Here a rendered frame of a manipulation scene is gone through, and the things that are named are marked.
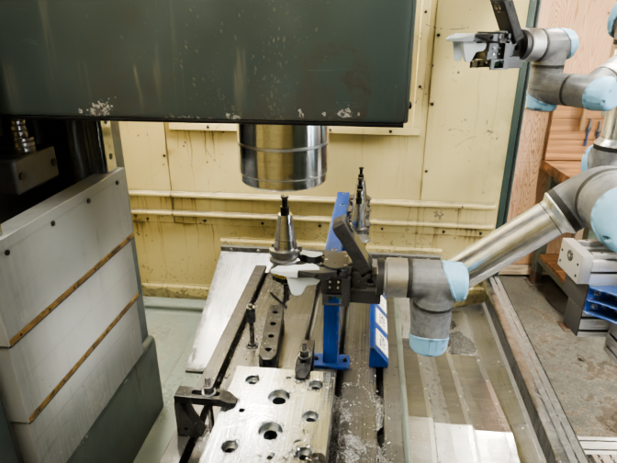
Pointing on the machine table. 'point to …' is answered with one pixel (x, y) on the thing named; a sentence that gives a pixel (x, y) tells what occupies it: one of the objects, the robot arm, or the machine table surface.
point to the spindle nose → (283, 156)
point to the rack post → (331, 359)
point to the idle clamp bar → (272, 337)
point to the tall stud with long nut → (251, 323)
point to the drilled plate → (251, 394)
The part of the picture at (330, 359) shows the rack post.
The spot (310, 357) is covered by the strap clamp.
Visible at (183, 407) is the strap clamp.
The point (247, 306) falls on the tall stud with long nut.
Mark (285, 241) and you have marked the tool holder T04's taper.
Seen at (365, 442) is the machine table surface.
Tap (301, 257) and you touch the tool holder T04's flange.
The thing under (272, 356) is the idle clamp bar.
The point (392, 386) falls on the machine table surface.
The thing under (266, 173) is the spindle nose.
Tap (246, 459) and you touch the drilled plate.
